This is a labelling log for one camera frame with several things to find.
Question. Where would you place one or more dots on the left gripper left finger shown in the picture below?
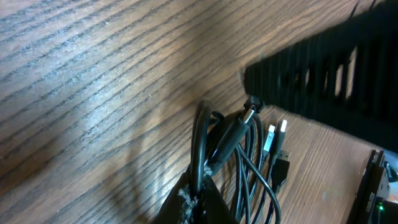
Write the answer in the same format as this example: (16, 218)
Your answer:
(179, 205)

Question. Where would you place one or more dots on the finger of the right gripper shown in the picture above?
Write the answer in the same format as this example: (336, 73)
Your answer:
(344, 77)

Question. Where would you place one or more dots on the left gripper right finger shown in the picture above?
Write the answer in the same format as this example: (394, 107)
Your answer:
(212, 207)

